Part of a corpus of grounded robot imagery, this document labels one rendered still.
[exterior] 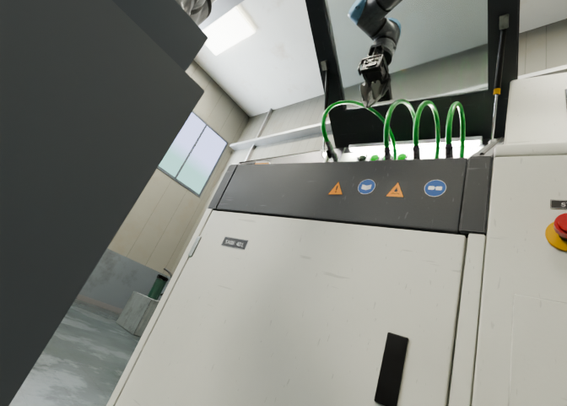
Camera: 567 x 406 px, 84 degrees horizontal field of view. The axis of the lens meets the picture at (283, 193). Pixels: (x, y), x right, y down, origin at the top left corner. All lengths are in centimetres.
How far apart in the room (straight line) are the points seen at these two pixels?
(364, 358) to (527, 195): 37
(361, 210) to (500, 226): 24
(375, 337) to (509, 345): 18
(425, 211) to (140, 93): 51
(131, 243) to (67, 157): 614
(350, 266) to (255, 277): 22
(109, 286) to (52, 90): 615
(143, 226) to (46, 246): 621
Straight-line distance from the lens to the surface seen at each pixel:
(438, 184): 67
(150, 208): 664
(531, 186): 66
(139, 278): 668
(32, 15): 44
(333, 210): 70
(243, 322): 71
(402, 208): 66
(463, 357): 56
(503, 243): 61
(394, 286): 60
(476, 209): 64
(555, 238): 61
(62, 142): 41
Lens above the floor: 52
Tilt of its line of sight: 24 degrees up
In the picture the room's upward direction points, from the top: 22 degrees clockwise
